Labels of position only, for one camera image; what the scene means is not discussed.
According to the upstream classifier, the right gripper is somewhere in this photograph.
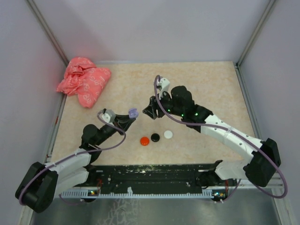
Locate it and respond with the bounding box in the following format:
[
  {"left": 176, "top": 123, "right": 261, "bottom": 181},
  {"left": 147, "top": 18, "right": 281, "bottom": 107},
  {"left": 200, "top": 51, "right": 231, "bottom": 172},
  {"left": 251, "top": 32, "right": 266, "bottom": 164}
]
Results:
[{"left": 143, "top": 89, "right": 185, "bottom": 120}]

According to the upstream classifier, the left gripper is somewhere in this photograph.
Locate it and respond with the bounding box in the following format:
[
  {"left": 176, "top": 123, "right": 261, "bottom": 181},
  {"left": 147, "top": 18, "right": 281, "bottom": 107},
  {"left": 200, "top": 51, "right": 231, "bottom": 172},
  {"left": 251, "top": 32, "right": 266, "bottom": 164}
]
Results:
[{"left": 95, "top": 113, "right": 136, "bottom": 146}]

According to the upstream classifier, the purple earbud charging case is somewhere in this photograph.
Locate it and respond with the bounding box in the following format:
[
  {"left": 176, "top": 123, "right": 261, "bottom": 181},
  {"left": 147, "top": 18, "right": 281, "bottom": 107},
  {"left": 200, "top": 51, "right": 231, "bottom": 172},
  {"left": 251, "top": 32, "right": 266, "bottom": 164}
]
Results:
[{"left": 128, "top": 108, "right": 139, "bottom": 119}]

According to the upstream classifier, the black earbud charging case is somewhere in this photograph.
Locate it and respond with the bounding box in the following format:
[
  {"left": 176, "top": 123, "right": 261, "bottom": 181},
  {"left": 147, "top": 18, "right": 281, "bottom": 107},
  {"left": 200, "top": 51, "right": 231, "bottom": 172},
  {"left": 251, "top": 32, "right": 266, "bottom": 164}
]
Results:
[{"left": 150, "top": 133, "right": 160, "bottom": 142}]

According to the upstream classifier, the white earbud charging case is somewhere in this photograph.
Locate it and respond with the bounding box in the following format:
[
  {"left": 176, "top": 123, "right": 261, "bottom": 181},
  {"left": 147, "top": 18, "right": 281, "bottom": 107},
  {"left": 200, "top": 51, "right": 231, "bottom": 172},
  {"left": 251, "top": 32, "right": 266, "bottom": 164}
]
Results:
[{"left": 164, "top": 130, "right": 173, "bottom": 139}]

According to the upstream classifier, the orange earbud charging case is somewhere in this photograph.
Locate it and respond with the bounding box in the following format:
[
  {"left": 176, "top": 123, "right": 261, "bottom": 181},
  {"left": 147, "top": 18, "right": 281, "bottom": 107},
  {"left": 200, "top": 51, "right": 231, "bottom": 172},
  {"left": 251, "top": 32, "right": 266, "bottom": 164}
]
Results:
[{"left": 140, "top": 136, "right": 150, "bottom": 146}]

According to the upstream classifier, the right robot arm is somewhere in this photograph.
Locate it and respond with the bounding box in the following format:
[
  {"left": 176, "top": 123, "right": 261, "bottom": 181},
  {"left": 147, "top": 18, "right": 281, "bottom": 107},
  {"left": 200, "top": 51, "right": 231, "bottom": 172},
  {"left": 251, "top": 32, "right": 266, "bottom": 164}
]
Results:
[{"left": 142, "top": 86, "right": 281, "bottom": 187}]

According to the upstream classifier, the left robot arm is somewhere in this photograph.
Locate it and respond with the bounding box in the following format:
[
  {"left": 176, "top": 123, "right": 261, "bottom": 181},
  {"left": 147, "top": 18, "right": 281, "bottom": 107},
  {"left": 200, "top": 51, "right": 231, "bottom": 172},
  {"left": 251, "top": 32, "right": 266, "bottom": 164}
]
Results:
[{"left": 15, "top": 109, "right": 137, "bottom": 213}]

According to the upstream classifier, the pink crumpled cloth bag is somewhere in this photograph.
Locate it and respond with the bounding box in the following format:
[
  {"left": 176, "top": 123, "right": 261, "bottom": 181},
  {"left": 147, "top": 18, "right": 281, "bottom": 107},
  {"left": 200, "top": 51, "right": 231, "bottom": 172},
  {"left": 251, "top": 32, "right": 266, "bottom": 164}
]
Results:
[{"left": 56, "top": 57, "right": 112, "bottom": 108}]

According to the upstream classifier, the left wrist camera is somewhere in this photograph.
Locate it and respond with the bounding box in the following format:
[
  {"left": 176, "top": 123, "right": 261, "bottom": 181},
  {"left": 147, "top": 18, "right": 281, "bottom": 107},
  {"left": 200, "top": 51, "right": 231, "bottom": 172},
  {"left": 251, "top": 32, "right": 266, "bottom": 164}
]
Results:
[{"left": 101, "top": 109, "right": 116, "bottom": 124}]

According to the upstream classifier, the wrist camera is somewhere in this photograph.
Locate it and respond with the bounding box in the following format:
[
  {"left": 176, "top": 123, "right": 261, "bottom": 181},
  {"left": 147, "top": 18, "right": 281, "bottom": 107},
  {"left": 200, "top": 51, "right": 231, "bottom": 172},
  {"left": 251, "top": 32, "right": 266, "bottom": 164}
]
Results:
[
  {"left": 154, "top": 78, "right": 170, "bottom": 99},
  {"left": 101, "top": 109, "right": 116, "bottom": 124}
]

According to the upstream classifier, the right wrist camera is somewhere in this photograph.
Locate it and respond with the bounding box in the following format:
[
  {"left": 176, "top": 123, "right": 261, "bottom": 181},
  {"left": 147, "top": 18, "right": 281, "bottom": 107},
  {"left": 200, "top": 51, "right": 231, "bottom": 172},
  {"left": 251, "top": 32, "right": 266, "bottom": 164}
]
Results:
[{"left": 154, "top": 78, "right": 170, "bottom": 99}]

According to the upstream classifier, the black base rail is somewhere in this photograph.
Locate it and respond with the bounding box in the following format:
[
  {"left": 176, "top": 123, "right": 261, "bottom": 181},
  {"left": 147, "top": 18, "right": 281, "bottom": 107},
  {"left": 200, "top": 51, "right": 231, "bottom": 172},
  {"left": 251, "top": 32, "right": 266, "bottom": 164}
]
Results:
[{"left": 77, "top": 164, "right": 225, "bottom": 195}]

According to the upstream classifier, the white cable duct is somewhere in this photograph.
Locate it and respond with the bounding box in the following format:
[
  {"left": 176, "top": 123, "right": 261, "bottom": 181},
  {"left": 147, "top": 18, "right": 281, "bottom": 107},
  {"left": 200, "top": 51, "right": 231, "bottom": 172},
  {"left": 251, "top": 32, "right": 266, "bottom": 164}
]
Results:
[{"left": 58, "top": 187, "right": 218, "bottom": 199}]

